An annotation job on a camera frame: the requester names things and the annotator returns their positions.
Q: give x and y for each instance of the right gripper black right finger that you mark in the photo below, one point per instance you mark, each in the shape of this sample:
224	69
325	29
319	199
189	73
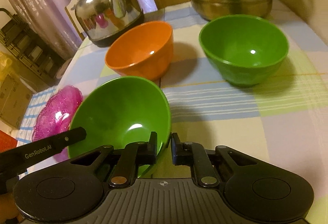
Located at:
253	189

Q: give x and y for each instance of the pink glass plate stack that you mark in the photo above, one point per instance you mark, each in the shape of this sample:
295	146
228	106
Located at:
55	118

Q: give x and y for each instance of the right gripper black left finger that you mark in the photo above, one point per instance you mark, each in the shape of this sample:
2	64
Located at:
74	188

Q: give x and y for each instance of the large green plastic bowl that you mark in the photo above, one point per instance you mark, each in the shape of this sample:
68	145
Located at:
121	111

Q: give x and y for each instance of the checkered plaid tablecloth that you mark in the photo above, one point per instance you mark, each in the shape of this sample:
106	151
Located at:
282	121

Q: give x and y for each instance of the white wooden chair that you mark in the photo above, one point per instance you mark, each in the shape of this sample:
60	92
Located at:
74	24

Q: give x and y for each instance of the dark metal shelf rack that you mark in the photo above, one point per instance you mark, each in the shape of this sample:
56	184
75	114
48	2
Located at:
30	49

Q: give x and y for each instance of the person's hand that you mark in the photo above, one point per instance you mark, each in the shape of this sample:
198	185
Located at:
8	209

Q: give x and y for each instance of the blue white checkered cloth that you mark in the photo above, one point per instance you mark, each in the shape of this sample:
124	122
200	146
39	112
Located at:
37	103

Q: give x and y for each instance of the small green plastic bowl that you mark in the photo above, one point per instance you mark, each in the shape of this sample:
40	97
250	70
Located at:
244	49

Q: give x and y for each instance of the cardboard box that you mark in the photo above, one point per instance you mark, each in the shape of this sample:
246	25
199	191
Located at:
15	98

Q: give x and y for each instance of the orange plastic bowl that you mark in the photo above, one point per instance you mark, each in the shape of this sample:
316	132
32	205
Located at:
145	51

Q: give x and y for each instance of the stainless steel kettle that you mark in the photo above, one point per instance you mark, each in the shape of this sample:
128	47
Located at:
104	21

